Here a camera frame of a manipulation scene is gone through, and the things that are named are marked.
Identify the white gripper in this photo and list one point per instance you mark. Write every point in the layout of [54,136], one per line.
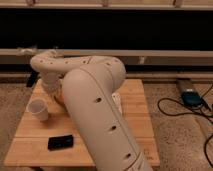
[50,82]

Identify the orange ceramic bowl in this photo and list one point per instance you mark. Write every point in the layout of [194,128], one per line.
[58,96]

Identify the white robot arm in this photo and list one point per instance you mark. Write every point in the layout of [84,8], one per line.
[87,84]

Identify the white plastic cup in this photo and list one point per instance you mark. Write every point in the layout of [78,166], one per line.
[38,108]

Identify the wooden table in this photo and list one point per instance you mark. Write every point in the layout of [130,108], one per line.
[29,145]

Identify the blue power adapter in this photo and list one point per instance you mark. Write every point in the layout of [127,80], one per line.
[191,99]

